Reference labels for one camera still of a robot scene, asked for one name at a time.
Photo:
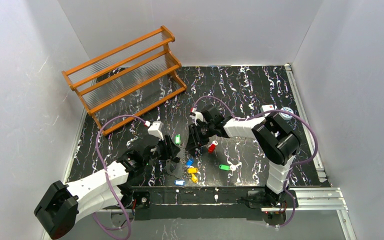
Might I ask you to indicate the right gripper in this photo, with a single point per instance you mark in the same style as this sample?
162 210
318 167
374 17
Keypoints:
194 138

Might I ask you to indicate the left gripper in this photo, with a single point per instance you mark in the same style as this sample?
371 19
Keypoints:
169 150

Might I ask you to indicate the green key tag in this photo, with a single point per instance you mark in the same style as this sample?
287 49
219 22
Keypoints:
225 167
177 139

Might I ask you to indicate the yellow key tag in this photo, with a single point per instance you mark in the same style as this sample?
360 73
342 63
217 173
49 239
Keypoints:
192 170

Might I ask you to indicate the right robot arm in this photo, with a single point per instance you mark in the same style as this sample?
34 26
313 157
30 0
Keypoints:
276 138

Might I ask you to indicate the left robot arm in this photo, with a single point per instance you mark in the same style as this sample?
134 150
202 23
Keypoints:
64 204

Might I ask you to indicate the red key tag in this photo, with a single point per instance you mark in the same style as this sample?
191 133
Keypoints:
212 146

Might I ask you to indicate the loose green key tag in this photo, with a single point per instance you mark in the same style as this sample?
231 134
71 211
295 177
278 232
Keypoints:
225 167

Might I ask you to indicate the white green small box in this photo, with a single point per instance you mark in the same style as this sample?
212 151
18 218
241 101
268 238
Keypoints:
267 107

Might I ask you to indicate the orange wooden shelf rack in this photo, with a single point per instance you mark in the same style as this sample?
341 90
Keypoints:
128 81

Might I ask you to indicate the blue white round tin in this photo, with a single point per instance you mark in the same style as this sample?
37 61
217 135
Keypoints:
286 113

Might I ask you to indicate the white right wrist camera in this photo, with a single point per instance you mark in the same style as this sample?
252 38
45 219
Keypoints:
196 116

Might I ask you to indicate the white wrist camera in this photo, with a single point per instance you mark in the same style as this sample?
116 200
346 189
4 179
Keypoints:
155 129
196 116

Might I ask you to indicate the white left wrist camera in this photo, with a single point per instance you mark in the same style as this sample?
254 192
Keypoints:
155 129

